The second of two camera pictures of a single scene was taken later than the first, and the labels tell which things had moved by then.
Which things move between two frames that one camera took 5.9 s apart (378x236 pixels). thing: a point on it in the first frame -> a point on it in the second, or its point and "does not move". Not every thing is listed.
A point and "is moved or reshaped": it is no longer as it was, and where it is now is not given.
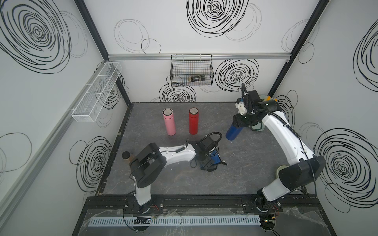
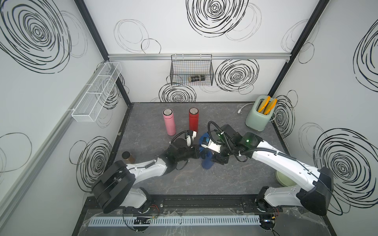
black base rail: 294,203 does not move
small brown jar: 127,155 does not move
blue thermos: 233,132 is moved or reshaped
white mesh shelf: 95,95 does not move
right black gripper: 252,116 -> 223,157
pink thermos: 168,113 does not move
